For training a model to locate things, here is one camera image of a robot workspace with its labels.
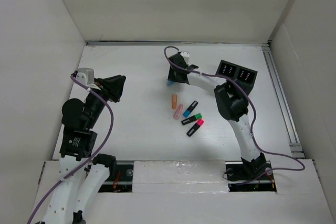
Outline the green cap black highlighter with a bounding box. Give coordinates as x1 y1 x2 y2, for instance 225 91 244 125
181 113 203 125

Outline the aluminium rail right edge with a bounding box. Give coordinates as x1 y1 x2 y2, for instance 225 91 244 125
262 46 306 159

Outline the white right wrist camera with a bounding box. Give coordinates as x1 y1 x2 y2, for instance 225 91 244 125
179 51 190 64

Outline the red cap black highlighter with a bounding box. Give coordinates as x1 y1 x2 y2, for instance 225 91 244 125
186 119 204 137

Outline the aluminium rail edge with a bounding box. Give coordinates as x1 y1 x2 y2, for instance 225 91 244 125
86 40 269 47
262 46 306 159

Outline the blue cap black highlighter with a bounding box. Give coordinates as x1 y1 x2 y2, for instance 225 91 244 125
183 101 198 118

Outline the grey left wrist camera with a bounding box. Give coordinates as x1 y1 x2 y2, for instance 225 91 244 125
73 68 94 89

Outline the black two-compartment organizer box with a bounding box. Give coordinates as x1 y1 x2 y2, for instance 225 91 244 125
216 60 258 95

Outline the orange highlighter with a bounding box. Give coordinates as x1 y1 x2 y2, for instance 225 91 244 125
171 93 178 110

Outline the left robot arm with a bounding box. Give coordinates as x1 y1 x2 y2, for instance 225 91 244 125
40 71 126 223

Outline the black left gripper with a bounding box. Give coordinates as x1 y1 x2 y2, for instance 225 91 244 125
85 74 126 128

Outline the aluminium rail back edge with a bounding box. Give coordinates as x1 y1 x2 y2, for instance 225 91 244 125
86 40 269 47

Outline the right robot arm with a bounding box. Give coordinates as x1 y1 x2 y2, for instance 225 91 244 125
167 51 266 181

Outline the pink highlighter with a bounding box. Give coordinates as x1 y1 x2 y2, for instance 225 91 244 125
173 104 183 120

